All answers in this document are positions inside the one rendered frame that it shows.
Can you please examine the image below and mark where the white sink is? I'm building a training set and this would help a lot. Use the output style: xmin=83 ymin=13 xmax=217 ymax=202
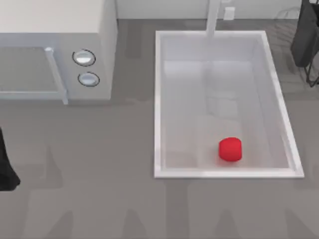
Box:
xmin=153 ymin=30 xmax=305 ymax=179

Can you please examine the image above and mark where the red cup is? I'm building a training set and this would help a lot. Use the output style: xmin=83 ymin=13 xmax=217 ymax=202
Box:
xmin=218 ymin=136 xmax=243 ymax=163

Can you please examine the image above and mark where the small microwave knob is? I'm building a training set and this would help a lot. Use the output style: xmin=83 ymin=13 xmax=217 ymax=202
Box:
xmin=77 ymin=71 xmax=101 ymax=88

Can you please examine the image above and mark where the large microwave knob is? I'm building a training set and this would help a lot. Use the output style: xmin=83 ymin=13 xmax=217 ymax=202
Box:
xmin=72 ymin=48 xmax=97 ymax=67

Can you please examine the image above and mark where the pale microwave oven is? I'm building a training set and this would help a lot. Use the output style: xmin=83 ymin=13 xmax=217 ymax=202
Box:
xmin=0 ymin=0 xmax=118 ymax=105

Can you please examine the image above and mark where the tall white tap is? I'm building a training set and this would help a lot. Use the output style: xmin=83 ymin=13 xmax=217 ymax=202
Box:
xmin=205 ymin=0 xmax=220 ymax=38

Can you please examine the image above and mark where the microwave oven door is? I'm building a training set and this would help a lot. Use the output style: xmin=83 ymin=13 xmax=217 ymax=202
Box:
xmin=0 ymin=46 xmax=68 ymax=101

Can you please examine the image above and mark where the microwave door handle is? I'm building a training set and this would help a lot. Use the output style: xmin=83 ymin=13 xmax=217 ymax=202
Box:
xmin=44 ymin=46 xmax=69 ymax=105

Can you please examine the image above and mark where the white wall socket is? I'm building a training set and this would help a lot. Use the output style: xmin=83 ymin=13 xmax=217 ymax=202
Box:
xmin=223 ymin=6 xmax=235 ymax=20

